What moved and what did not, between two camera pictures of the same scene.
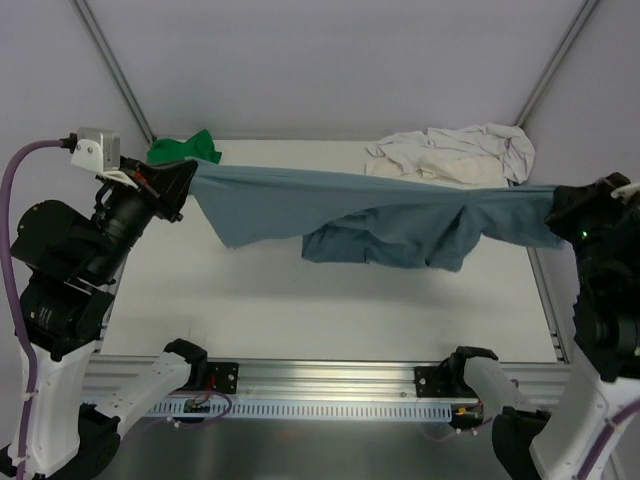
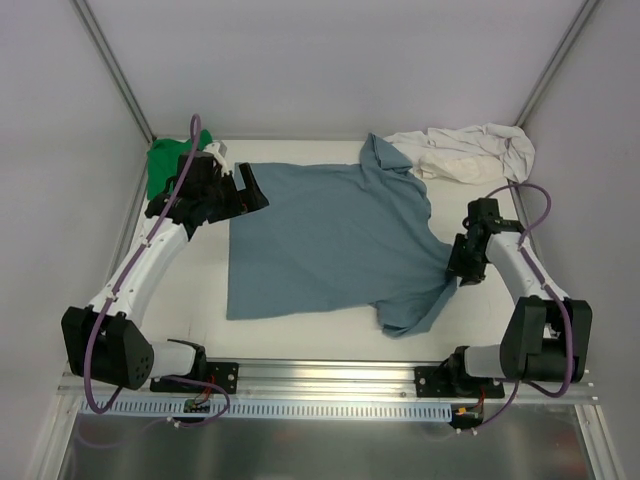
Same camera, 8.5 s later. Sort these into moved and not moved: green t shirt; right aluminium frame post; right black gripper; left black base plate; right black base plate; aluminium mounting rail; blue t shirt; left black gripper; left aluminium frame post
Moved: left black gripper; blue t shirt; right black gripper
Not moved: green t shirt; left aluminium frame post; aluminium mounting rail; right black base plate; left black base plate; right aluminium frame post
